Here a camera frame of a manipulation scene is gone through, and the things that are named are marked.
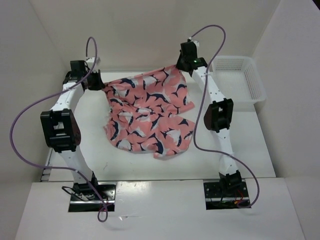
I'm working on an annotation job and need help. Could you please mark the pink shark print shorts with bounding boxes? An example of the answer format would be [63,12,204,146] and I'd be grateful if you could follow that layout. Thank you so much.
[103,65,195,159]

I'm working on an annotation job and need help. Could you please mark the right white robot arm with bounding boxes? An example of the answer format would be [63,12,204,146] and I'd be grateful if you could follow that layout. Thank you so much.
[176,39,242,198]

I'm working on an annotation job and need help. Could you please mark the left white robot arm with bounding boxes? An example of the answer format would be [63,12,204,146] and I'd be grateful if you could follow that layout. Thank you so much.
[40,57,105,201]

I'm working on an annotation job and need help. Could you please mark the white plastic basket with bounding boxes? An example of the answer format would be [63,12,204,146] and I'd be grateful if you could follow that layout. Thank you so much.
[211,55,267,104]

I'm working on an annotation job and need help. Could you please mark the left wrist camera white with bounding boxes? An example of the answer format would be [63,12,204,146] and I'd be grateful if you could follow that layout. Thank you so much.
[85,56,101,73]

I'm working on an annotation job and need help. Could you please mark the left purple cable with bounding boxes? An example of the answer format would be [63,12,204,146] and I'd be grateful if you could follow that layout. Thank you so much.
[9,36,114,223]

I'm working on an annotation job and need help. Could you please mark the purple cable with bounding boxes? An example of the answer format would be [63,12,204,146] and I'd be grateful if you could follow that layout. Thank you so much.
[9,36,114,223]
[188,24,260,209]

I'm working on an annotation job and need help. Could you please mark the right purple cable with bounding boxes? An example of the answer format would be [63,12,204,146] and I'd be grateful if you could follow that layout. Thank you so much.
[188,24,260,209]

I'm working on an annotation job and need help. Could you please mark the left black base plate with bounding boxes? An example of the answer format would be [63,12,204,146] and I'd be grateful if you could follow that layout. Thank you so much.
[61,182,117,213]

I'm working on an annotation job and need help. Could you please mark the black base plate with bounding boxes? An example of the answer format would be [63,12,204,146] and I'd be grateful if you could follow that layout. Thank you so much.
[203,180,251,210]
[61,182,117,213]

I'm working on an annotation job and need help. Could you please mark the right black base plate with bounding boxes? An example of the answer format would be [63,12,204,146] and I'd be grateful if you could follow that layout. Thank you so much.
[203,180,251,210]

